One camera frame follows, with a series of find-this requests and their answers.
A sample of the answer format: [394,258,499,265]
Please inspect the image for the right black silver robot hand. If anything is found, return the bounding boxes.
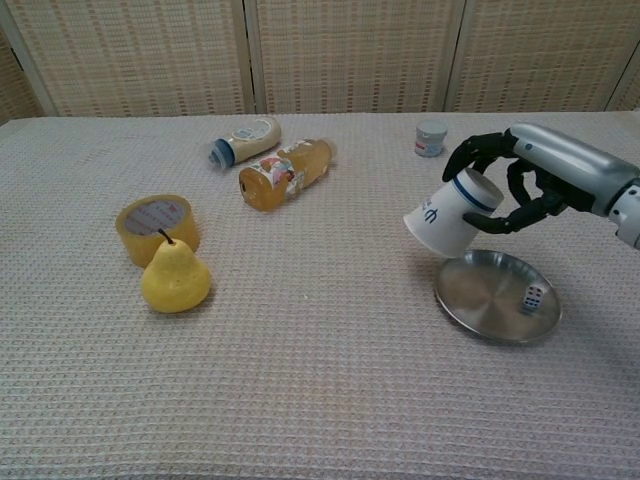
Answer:
[441,122,640,236]

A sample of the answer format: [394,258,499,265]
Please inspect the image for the white paper cup blue print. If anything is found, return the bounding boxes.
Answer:
[402,167,505,259]

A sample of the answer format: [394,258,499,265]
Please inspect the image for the white dice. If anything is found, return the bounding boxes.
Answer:
[520,283,545,317]

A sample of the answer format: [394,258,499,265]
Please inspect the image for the round metal plate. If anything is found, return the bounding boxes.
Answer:
[433,249,562,345]

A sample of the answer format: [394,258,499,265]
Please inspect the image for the woven folding screen panel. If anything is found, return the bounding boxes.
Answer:
[244,0,469,116]
[0,19,51,125]
[444,0,640,114]
[607,47,640,112]
[2,0,256,119]

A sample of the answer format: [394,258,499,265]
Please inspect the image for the small white jar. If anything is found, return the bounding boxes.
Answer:
[414,119,449,158]

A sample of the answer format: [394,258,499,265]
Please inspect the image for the orange juice bottle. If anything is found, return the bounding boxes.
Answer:
[238,138,335,213]

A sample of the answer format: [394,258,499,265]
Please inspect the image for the cream bottle with blue cap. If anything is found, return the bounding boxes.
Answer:
[208,116,283,169]

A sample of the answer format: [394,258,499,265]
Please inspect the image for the grey waffle tablecloth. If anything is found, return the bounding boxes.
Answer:
[0,110,640,480]

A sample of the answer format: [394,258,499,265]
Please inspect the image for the yellow pear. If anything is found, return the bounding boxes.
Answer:
[140,228,212,315]

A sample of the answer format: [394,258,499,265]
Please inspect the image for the yellow packing tape roll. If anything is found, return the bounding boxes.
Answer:
[115,194,202,269]

